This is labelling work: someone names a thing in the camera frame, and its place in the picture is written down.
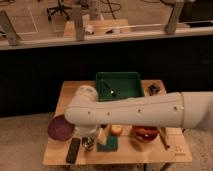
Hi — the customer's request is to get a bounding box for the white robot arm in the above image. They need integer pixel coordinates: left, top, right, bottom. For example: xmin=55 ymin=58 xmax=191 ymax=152
xmin=65 ymin=85 xmax=213 ymax=137

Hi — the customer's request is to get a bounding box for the orange carrot in bowl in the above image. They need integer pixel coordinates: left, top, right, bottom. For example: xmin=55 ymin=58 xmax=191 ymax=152
xmin=135 ymin=129 xmax=158 ymax=136

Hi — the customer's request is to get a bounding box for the orange red bowl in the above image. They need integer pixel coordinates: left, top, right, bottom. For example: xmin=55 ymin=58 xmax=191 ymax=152
xmin=131 ymin=126 xmax=159 ymax=143

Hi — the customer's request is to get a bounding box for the purple bowl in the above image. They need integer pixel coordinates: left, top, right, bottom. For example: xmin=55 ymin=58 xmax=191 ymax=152
xmin=47 ymin=115 xmax=75 ymax=141

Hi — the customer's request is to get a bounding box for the green sponge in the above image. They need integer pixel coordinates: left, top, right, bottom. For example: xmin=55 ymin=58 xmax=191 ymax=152
xmin=97 ymin=136 xmax=118 ymax=152

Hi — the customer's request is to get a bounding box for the wooden table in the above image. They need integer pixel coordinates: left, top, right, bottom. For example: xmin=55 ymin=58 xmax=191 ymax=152
xmin=43 ymin=80 xmax=192 ymax=166

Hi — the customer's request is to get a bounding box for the small metal cup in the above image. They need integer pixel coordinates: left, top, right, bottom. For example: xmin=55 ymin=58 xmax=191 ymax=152
xmin=82 ymin=137 xmax=95 ymax=151

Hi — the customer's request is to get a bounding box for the yellow round fruit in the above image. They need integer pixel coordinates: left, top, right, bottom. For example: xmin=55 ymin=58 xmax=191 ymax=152
xmin=110 ymin=125 xmax=123 ymax=136

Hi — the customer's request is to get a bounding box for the metal spoon in tray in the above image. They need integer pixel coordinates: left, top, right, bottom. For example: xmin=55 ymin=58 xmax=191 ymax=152
xmin=104 ymin=82 xmax=116 ymax=97

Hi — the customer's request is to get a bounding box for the green plastic tray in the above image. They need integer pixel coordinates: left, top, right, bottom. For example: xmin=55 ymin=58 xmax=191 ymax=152
xmin=95 ymin=72 xmax=144 ymax=101

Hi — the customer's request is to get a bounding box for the wooden spoon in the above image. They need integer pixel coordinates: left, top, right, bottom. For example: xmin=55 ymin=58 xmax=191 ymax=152
xmin=159 ymin=127 xmax=170 ymax=150

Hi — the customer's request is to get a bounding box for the black office chair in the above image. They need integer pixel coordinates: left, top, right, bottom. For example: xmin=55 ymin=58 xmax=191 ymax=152
xmin=46 ymin=0 xmax=71 ymax=21

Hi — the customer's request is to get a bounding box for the black handled brush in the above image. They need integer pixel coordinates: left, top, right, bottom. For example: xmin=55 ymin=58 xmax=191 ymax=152
xmin=148 ymin=84 xmax=160 ymax=96

